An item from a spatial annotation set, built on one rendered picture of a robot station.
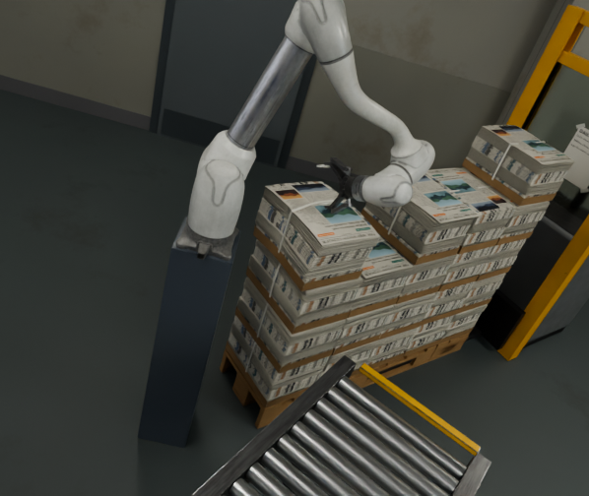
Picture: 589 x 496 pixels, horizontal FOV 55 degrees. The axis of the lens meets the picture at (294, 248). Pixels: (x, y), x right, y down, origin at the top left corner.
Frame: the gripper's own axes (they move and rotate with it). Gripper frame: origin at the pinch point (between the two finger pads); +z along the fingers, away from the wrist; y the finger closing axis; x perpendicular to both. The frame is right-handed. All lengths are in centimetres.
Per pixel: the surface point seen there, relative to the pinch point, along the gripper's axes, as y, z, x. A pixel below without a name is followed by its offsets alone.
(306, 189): 2.9, 12.5, 2.8
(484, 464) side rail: 79, -73, 2
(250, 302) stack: 52, 37, -9
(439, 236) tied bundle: 25, -10, 57
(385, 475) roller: 74, -63, -30
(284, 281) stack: 37.9, 11.8, -9.6
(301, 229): 14.9, -4.2, -12.7
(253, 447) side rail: 64, -44, -60
